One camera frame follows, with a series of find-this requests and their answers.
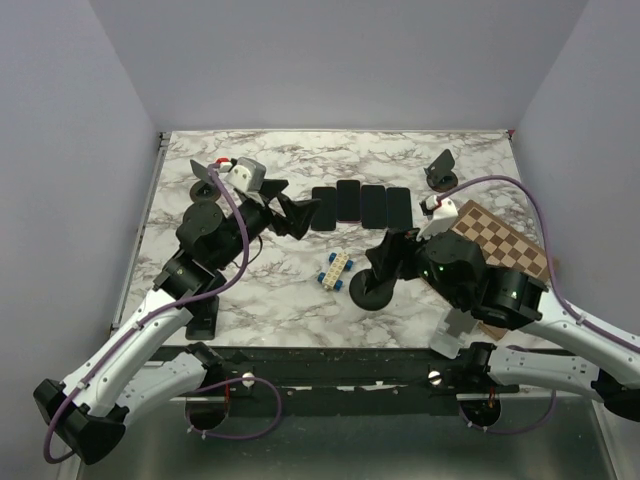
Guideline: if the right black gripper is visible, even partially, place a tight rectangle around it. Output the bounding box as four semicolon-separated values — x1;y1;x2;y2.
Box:
365;219;465;308

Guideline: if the blue-edged phone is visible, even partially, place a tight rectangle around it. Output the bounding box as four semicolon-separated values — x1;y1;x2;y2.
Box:
386;187;413;230

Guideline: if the aluminium frame rail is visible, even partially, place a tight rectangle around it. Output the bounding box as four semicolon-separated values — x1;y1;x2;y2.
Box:
74;130;614;401

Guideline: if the toy brick car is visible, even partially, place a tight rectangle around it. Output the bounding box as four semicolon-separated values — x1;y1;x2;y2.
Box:
317;252;353;291

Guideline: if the round wooden base stand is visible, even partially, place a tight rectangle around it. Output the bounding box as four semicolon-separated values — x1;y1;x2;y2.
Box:
189;159;221;202

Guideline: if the round wooden stand right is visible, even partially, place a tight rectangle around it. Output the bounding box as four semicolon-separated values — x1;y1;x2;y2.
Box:
424;149;458;193

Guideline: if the wooden chessboard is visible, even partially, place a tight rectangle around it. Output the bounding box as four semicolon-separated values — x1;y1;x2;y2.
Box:
419;199;560;341

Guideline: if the white plastic phone stand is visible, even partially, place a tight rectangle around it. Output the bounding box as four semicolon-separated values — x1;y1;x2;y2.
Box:
429;309;477;359

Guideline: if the black smartphone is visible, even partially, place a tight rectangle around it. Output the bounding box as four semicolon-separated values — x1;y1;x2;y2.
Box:
336;180;361;223

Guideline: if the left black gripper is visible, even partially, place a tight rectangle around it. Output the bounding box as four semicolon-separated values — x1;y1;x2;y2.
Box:
215;179;322;270

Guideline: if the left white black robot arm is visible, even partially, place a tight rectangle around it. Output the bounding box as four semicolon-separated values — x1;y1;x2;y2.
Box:
33;177;320;465

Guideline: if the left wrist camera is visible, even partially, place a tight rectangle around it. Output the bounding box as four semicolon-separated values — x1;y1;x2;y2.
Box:
214;157;266;194

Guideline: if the black pole phone stand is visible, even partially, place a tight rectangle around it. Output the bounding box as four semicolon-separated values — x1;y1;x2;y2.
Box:
349;269;396;311

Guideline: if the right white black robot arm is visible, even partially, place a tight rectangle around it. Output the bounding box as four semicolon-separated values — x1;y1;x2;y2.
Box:
349;230;639;421

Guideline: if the black folding phone stand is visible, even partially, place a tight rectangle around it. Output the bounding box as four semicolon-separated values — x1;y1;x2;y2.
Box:
185;296;219;341

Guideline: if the black phone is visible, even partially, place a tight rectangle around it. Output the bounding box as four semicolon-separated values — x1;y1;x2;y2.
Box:
311;187;337;232
360;185;387;229

